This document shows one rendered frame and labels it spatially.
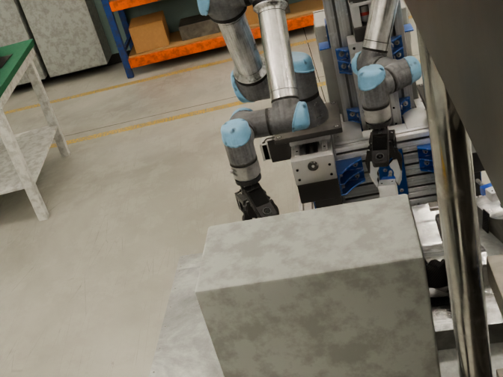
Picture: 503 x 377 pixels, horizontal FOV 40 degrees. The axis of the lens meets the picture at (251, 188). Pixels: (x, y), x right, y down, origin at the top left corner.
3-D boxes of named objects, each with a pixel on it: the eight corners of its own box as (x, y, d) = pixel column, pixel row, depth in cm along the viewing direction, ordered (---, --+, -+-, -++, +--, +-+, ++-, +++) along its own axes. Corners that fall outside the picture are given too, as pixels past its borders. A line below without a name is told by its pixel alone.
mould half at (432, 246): (375, 237, 208) (368, 200, 202) (464, 223, 204) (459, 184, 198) (394, 356, 165) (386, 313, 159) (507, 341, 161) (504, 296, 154)
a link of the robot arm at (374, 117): (388, 109, 190) (358, 113, 192) (391, 124, 192) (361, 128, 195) (390, 98, 196) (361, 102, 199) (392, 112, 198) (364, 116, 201)
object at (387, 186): (383, 179, 216) (381, 164, 213) (400, 177, 214) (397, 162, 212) (380, 201, 205) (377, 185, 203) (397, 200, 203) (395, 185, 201)
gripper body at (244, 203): (262, 200, 197) (252, 163, 191) (275, 212, 189) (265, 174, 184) (238, 211, 195) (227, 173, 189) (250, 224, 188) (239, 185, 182)
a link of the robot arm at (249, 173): (262, 161, 181) (233, 172, 179) (266, 176, 184) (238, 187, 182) (251, 151, 188) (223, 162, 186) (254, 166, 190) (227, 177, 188)
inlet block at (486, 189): (470, 190, 213) (468, 175, 211) (485, 185, 214) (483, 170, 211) (492, 209, 202) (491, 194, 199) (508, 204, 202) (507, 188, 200)
